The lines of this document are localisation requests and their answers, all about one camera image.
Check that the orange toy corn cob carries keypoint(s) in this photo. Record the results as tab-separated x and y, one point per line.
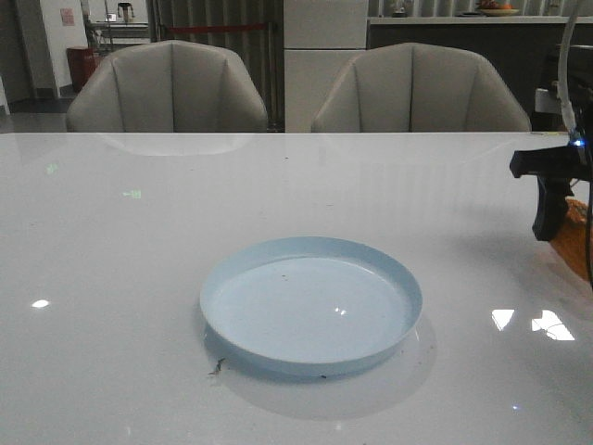
569	242

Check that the grey upholstered chair right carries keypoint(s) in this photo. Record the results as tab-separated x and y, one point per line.
419	88

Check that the red bin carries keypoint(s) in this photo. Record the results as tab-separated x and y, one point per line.
82	63

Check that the grey counter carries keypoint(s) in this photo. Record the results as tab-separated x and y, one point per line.
517	46

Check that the light blue round plate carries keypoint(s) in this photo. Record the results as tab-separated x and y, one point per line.
311	305

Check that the grey upholstered chair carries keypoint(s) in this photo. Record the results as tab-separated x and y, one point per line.
419	88
169	87

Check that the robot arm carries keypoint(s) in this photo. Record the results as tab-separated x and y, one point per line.
576	135

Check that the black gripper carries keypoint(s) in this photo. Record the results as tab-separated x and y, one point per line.
554	167

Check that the grey upholstered chair left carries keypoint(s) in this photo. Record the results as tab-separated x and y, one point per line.
169	87

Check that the white cabinet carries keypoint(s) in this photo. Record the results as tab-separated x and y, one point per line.
319	38

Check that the fruit bowl on counter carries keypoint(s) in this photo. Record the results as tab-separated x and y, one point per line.
493	8

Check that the red barrier belt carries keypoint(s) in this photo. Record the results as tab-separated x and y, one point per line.
217	28

